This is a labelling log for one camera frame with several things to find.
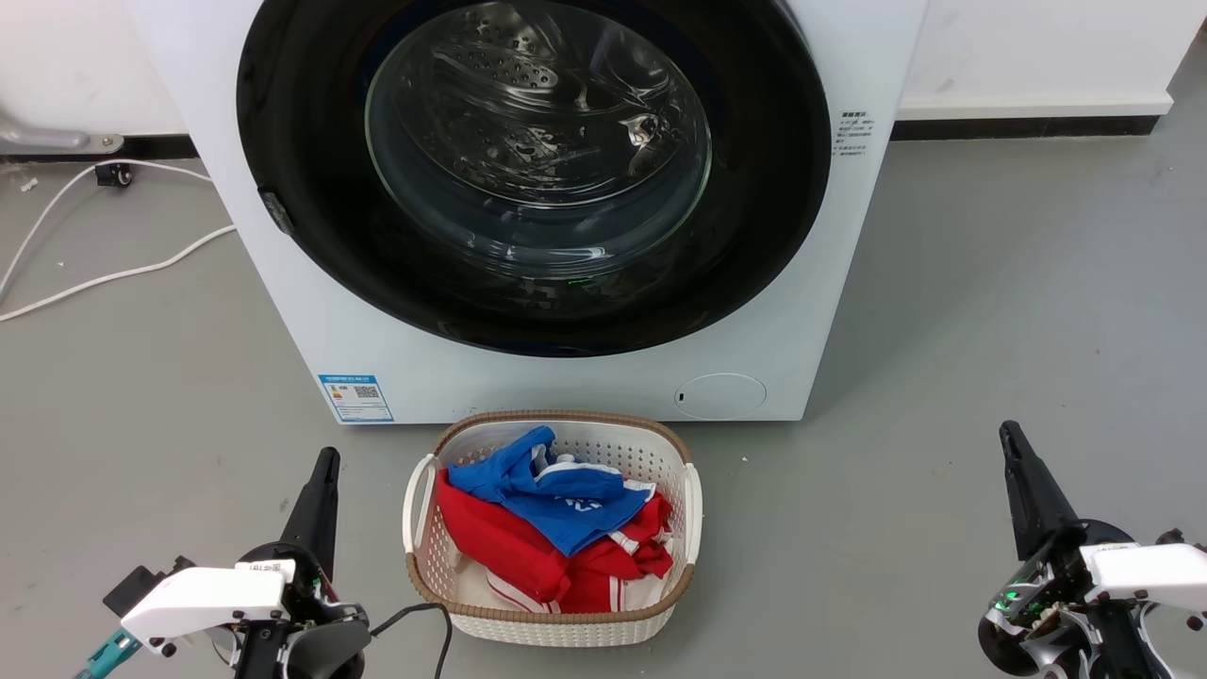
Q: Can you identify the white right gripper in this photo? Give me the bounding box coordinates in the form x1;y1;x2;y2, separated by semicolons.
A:
999;421;1207;609

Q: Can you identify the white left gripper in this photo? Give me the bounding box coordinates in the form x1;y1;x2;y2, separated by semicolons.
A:
121;447;341;656

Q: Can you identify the black round glass washer door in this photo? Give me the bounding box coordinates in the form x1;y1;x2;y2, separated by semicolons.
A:
236;0;833;357

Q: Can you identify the white front-load washing machine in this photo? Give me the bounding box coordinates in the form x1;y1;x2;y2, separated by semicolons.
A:
127;0;930;425

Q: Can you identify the blue energy label sticker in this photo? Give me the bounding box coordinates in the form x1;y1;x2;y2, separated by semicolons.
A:
318;374;395;423

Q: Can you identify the red garment with white stripes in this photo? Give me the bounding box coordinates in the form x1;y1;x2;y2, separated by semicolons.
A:
435;469;675;614

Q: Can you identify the blue garment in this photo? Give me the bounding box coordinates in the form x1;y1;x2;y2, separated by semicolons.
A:
446;425;656;557

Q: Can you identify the white brown-rimmed laundry basket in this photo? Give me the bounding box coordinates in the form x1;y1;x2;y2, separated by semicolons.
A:
403;409;703;648

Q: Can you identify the round white filter cover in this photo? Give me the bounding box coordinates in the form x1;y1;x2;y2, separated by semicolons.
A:
674;373;768;422

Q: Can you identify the small text label sticker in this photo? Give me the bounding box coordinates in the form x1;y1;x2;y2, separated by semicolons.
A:
835;110;876;158

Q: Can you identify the grey metal bar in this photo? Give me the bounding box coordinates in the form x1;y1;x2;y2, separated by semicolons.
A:
0;113;124;157

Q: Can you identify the teal cable connector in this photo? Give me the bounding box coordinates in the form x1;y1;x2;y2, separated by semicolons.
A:
74;630;142;679

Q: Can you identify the white floor cable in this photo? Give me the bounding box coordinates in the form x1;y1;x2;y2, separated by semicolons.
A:
0;224;237;323
0;158;214;298

